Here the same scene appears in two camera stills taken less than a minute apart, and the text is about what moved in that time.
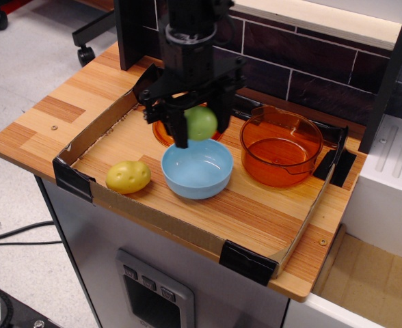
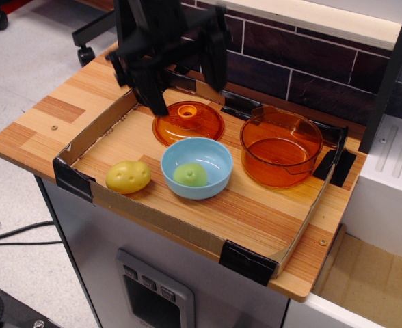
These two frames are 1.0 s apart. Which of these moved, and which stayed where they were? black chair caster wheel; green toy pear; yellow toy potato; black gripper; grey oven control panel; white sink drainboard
Moved: black gripper; green toy pear
Stayed: black chair caster wheel; grey oven control panel; yellow toy potato; white sink drainboard
